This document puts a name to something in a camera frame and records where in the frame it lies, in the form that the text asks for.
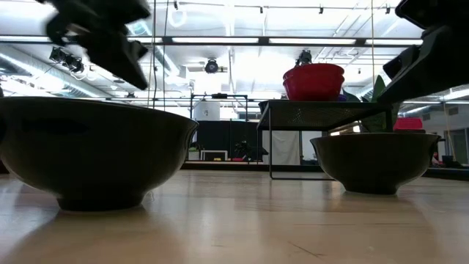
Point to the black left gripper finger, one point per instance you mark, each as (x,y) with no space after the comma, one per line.
(117,55)

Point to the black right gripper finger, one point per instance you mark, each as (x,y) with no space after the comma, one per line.
(443,66)
(401,66)

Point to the blue plastic bowl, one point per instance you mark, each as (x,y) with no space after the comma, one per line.
(342,98)

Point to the black background robot arm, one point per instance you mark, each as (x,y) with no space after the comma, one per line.
(245,150)

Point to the green snake plant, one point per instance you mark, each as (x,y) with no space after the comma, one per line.
(377,88)

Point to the black ceiling track lights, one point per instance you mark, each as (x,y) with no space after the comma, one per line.
(67,60)

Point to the red background object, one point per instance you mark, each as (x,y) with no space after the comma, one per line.
(407,123)

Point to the black mesh metal rack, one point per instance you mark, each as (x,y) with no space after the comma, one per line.
(322,115)

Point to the round black ceiling spotlight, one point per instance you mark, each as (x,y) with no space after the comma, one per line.
(211,66)

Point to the large black bowl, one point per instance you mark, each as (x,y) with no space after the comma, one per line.
(91,154)

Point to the white background cylinder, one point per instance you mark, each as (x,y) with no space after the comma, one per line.
(207,110)

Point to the black background panel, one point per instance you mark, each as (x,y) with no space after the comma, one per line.
(220,135)

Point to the small white background table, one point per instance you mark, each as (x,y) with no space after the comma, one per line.
(214,151)

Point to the white hanging cloth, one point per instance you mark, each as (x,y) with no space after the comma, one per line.
(284,146)

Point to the black background metal frame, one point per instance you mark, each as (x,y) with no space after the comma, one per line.
(220,96)

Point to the black overhead frame bar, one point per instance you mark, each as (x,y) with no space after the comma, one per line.
(264,40)

